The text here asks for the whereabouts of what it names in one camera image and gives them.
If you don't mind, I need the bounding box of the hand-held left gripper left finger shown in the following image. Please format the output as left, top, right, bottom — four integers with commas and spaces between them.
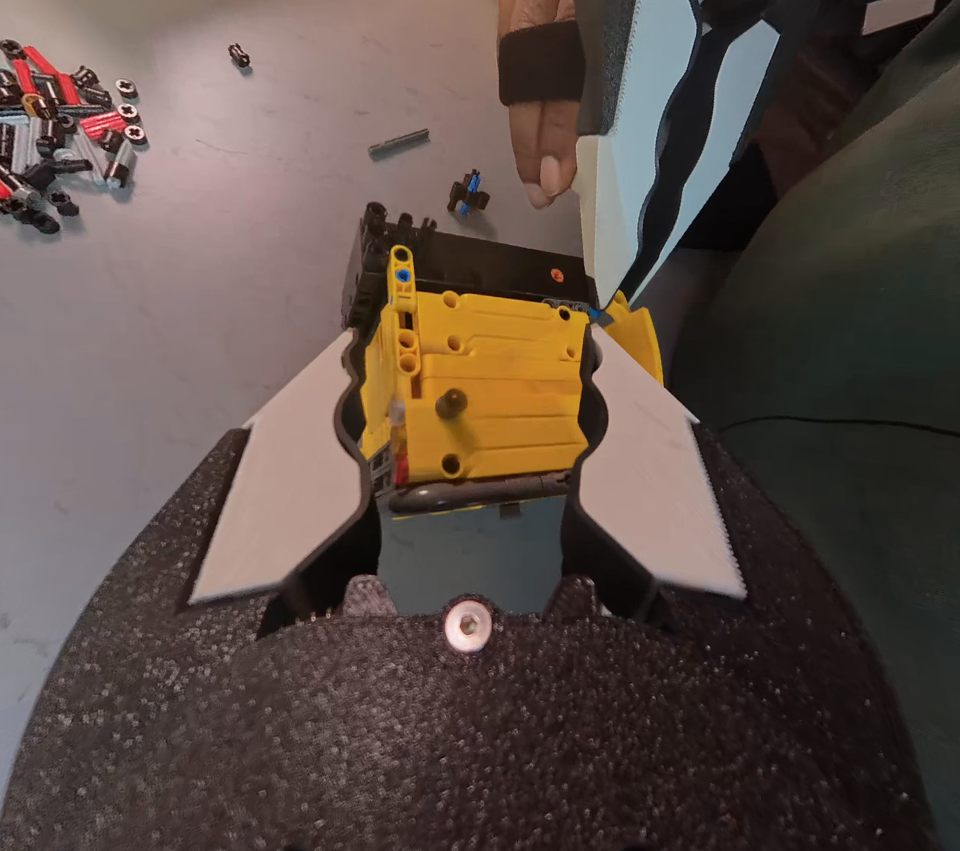
187, 329, 376, 605

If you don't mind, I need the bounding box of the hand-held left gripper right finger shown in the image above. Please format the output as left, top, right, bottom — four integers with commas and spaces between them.
562, 326, 749, 601

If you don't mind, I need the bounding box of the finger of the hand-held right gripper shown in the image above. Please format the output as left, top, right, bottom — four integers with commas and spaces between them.
574, 0, 704, 310
624, 18, 783, 306

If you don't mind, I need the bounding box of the yellow lego vehicle model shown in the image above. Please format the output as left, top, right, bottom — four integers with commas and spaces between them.
341, 202, 665, 518

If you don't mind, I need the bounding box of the black lego connector assembly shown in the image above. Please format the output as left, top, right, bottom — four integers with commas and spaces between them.
448, 168, 492, 216

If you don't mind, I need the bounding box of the dark grey lego axle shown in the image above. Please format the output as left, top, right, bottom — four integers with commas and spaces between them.
367, 128, 432, 158

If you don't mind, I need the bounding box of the pile of small lego pins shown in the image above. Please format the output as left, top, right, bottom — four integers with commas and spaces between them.
0, 37, 150, 236

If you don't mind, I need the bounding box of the black clip microphone cable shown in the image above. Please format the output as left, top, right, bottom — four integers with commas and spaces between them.
720, 414, 960, 440

